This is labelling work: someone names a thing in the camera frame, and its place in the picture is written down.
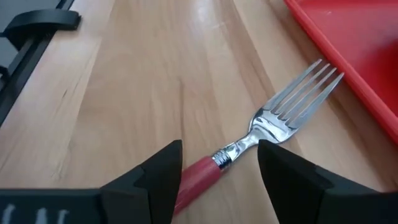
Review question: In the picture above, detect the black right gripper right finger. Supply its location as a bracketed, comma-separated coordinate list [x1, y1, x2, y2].
[257, 139, 377, 224]

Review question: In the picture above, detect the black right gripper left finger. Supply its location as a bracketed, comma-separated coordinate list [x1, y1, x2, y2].
[99, 139, 183, 224]

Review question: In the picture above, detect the fork with red handle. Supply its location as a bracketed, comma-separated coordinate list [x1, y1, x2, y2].
[173, 58, 345, 216]

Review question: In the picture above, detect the red plastic tray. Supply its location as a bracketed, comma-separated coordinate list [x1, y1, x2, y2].
[283, 0, 398, 146]

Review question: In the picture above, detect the black metal table frame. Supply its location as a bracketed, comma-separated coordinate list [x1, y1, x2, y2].
[0, 0, 76, 126]

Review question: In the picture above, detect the black frame bracket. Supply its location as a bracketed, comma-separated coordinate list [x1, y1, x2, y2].
[1, 9, 82, 49]

